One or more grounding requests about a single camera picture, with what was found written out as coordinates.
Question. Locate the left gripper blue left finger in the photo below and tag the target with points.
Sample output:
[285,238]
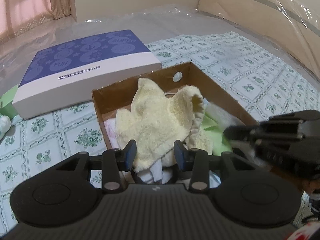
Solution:
[116,160]

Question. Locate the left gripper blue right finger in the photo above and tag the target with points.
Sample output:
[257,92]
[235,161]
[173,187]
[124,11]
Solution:
[196,162]

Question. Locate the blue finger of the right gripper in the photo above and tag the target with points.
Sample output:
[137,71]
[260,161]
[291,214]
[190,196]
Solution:
[250,132]

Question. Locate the green microfiber cloth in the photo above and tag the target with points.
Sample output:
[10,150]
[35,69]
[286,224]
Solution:
[213,140]

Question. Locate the white pink packaged tissue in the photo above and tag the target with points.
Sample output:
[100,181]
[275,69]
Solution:
[110,126]

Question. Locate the blue surgical face mask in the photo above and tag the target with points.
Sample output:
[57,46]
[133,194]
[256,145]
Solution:
[156,174]

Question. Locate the yellow fluffy towel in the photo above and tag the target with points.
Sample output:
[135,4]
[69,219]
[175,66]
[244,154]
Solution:
[156,121]

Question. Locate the clear plastic bag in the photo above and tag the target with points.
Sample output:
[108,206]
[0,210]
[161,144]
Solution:
[223,120]

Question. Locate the person's right hand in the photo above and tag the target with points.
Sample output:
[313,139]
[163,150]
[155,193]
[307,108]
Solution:
[310,186]

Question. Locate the floral green white tablecloth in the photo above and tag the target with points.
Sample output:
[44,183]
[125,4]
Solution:
[262,83]

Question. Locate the brown cardboard tray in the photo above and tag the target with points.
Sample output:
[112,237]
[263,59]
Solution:
[109,99]

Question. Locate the clear plastic mattress cover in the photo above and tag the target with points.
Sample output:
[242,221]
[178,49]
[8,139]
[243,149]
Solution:
[149,25]

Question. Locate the blue and white flat box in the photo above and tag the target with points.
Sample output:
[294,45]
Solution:
[66,74]

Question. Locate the wooden headboard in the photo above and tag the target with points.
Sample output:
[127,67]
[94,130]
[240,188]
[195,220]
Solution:
[287,23]

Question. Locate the white bunny plush toy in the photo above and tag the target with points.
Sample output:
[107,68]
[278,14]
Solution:
[5,125]

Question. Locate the green rectangular box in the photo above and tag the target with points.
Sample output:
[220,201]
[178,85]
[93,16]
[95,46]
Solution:
[6,102]

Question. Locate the pink curtain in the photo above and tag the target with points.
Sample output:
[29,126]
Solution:
[19,16]

